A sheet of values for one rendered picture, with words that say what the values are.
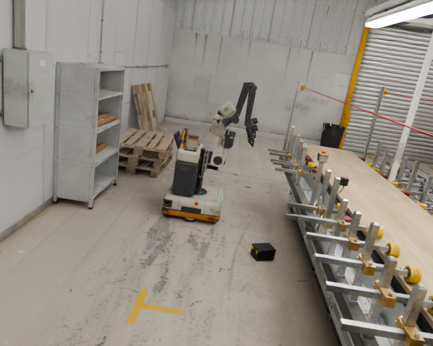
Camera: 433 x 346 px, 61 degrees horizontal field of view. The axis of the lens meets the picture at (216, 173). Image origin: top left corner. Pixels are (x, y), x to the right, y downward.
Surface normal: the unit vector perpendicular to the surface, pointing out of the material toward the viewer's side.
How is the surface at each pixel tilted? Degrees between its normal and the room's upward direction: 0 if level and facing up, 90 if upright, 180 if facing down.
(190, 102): 90
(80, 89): 90
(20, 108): 90
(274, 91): 90
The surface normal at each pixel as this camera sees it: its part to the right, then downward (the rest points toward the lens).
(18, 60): -0.06, 0.28
